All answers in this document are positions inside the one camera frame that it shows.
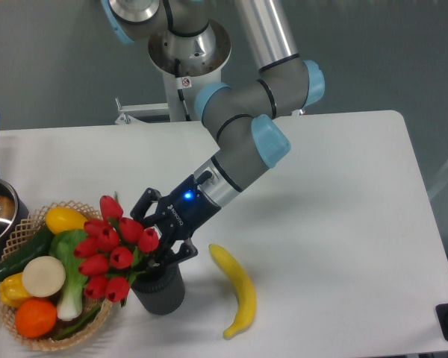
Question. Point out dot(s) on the woven wicker basket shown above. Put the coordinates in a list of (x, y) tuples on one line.
[(22, 233)]

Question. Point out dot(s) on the dark green cucumber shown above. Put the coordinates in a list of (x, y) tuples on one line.
[(37, 246)]

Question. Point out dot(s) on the yellow banana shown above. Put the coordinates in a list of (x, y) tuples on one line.
[(243, 286)]

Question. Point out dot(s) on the green bok choy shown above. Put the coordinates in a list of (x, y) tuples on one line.
[(69, 304)]

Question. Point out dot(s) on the round beige bun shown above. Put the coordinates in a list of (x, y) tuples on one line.
[(43, 276)]

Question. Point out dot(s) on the dark grey ribbed vase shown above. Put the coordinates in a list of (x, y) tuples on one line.
[(161, 291)]

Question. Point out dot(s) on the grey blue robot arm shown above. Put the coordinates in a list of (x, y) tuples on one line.
[(241, 121)]

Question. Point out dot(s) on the red tulip bouquet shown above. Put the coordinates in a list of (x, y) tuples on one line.
[(113, 248)]

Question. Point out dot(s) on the green chili pepper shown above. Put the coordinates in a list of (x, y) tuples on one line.
[(79, 325)]

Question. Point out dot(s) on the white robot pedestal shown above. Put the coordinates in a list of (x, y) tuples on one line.
[(187, 65)]

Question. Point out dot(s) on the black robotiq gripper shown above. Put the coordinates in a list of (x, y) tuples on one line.
[(177, 216)]

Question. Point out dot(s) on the orange fruit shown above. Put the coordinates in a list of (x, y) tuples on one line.
[(35, 318)]

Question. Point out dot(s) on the yellow bell pepper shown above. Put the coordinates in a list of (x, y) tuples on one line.
[(12, 291)]

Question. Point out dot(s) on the yellow squash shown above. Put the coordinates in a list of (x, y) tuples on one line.
[(61, 219)]

